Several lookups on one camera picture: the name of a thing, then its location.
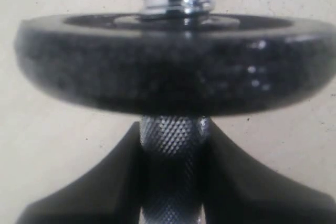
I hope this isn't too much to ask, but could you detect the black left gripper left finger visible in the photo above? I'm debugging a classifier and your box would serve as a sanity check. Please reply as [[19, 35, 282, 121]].
[[17, 122, 142, 223]]

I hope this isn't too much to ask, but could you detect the chrome threaded dumbbell bar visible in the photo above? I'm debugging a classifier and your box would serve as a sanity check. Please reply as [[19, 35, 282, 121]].
[[140, 0, 213, 223]]

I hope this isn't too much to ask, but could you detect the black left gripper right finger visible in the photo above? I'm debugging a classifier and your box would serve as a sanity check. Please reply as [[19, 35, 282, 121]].
[[203, 123, 335, 223]]

